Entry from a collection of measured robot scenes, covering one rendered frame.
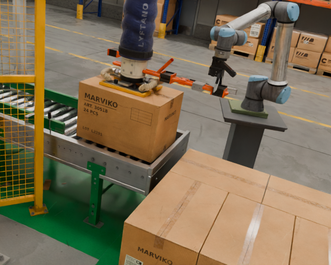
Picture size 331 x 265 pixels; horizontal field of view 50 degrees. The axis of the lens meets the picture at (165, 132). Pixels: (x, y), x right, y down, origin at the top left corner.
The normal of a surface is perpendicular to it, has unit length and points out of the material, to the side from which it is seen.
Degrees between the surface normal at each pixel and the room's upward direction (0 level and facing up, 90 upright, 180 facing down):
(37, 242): 0
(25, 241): 0
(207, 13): 90
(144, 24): 70
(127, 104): 90
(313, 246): 0
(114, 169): 90
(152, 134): 90
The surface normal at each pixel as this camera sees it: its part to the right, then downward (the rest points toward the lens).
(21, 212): 0.15, -0.90
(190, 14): -0.40, 0.32
